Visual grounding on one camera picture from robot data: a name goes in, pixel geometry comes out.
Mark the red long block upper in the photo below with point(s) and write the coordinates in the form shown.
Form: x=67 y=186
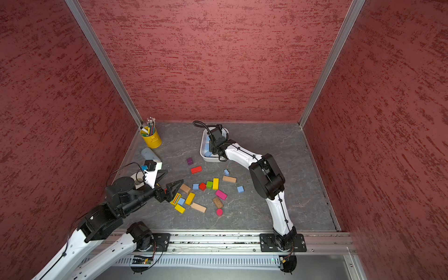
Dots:
x=196 y=170

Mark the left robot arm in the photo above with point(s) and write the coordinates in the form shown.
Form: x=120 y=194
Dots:
x=122 y=199

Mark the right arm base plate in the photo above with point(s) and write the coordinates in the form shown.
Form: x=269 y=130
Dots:
x=270 y=242

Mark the dark wood block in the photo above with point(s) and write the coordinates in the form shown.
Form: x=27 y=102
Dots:
x=217 y=202

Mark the pencils in bucket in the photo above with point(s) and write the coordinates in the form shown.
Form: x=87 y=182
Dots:
x=150 y=125

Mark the tan block left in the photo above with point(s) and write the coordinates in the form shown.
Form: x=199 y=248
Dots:
x=186 y=189

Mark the small blue block bottom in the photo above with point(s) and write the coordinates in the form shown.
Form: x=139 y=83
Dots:
x=181 y=201

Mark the tan long block bottom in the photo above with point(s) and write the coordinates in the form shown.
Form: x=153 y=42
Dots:
x=198 y=207

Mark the magenta block centre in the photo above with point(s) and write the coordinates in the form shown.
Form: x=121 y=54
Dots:
x=221 y=195

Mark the striped yellow block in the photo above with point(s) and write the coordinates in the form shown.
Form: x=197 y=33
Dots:
x=176 y=198

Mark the aluminium front rail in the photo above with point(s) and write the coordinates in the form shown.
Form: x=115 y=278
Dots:
x=247 y=242

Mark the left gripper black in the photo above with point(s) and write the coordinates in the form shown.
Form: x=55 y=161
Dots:
x=161 y=196

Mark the yellow long block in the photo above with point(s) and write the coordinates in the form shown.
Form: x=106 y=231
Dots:
x=190 y=198

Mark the yellow pencil bucket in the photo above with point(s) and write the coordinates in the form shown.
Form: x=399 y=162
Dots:
x=152 y=141

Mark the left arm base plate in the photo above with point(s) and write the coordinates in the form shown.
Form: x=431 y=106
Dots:
x=159 y=242

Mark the white plastic tub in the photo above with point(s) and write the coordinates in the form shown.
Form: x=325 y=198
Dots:
x=204 y=149

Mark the tan block right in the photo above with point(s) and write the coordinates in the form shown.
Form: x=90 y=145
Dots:
x=229 y=179

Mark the grey glasses case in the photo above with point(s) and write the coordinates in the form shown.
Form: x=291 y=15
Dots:
x=149 y=155

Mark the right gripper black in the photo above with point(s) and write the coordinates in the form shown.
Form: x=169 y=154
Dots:
x=212 y=146

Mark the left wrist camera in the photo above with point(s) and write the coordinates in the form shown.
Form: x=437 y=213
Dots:
x=150 y=171

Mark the red cylinder block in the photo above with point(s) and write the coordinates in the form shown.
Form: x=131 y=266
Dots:
x=219 y=212

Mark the yellow block bottom left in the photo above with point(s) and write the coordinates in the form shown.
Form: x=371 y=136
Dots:
x=180 y=208

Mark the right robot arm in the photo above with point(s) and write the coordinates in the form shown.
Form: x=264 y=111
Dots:
x=268 y=181

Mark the yellow upright block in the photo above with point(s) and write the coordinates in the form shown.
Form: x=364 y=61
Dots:
x=215 y=185

